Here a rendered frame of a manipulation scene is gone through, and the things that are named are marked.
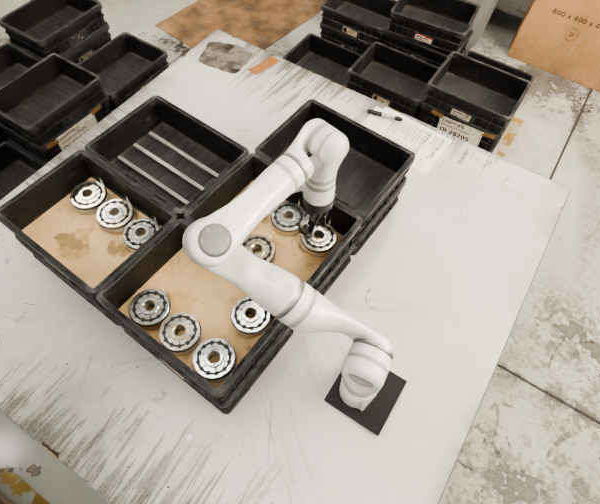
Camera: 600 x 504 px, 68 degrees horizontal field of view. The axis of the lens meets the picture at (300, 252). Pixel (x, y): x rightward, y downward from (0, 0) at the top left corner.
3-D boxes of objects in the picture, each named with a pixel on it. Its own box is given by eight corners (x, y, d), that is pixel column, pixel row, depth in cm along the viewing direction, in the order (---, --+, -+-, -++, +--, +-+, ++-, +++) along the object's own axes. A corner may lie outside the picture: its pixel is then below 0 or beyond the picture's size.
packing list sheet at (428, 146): (454, 137, 171) (454, 136, 171) (429, 176, 161) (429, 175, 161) (378, 103, 180) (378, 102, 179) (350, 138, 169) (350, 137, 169)
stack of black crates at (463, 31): (456, 81, 273) (486, 7, 234) (434, 112, 259) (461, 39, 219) (394, 55, 284) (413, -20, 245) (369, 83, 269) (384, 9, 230)
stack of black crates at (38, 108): (89, 125, 244) (53, 51, 205) (131, 149, 236) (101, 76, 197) (29, 172, 226) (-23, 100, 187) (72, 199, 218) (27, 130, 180)
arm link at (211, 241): (286, 144, 84) (272, 155, 92) (177, 237, 76) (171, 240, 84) (317, 183, 86) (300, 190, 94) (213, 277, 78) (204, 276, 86)
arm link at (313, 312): (311, 275, 88) (289, 316, 84) (407, 346, 96) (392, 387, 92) (289, 282, 96) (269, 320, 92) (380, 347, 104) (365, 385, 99)
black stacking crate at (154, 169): (253, 177, 144) (251, 152, 134) (188, 238, 131) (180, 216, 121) (164, 122, 155) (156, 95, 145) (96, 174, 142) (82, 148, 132)
